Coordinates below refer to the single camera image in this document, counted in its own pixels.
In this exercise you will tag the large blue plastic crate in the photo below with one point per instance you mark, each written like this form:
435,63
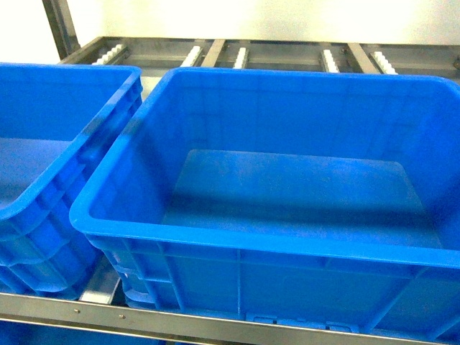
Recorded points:
328,200

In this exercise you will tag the stainless steel roller rack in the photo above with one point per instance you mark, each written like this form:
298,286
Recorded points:
353,37

